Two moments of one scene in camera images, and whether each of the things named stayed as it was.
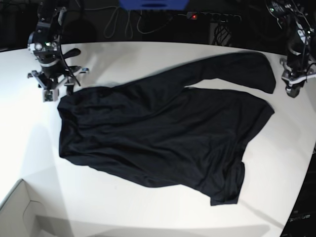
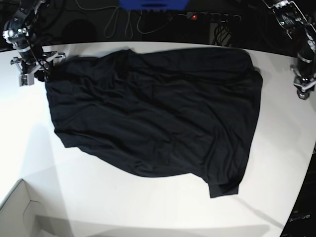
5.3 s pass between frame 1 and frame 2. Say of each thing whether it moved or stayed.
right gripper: moved
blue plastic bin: stayed
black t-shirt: moved
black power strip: stayed
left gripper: moved
